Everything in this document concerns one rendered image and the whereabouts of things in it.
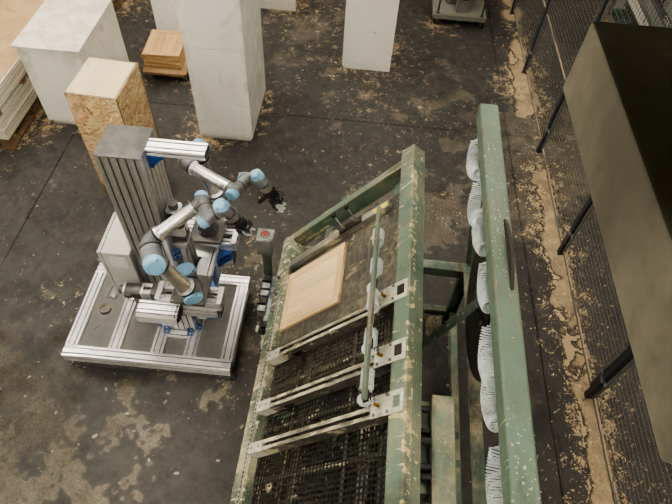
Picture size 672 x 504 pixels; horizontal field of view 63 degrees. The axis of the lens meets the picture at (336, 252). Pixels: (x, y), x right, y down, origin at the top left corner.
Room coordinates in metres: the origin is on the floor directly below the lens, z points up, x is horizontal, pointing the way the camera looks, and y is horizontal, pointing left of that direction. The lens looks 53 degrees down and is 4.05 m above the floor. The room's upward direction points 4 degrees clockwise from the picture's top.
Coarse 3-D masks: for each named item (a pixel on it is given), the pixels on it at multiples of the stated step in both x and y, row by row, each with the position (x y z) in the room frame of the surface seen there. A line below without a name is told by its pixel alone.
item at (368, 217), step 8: (384, 208) 2.18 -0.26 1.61; (368, 216) 2.19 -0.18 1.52; (360, 224) 2.18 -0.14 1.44; (336, 232) 2.23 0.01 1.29; (344, 232) 2.19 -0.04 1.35; (352, 232) 2.19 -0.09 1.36; (328, 240) 2.21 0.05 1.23; (336, 240) 2.19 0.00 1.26; (312, 248) 2.23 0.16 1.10; (320, 248) 2.19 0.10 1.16; (304, 256) 2.21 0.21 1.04; (312, 256) 2.20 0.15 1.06; (296, 264) 2.20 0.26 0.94
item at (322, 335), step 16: (368, 288) 1.45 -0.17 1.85; (384, 304) 1.43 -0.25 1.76; (336, 320) 1.51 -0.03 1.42; (352, 320) 1.46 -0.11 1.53; (304, 336) 1.51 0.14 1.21; (320, 336) 1.46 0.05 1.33; (336, 336) 1.45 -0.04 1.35; (272, 352) 1.51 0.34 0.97; (288, 352) 1.46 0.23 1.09; (304, 352) 1.46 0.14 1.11
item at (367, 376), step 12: (372, 240) 1.77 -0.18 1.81; (372, 264) 1.56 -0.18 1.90; (372, 276) 1.48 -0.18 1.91; (372, 288) 1.41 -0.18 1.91; (372, 300) 1.35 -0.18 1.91; (372, 312) 1.29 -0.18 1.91; (372, 324) 1.23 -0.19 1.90; (372, 336) 1.20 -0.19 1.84; (372, 372) 1.04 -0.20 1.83; (360, 384) 0.98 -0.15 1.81; (372, 384) 0.98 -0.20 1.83
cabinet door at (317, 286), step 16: (336, 256) 2.05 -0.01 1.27; (304, 272) 2.08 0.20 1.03; (320, 272) 2.00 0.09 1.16; (336, 272) 1.92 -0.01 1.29; (288, 288) 2.03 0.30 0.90; (304, 288) 1.95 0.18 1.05; (320, 288) 1.87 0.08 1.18; (336, 288) 1.79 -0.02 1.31; (288, 304) 1.89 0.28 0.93; (304, 304) 1.81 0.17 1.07; (320, 304) 1.74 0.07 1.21; (288, 320) 1.75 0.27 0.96
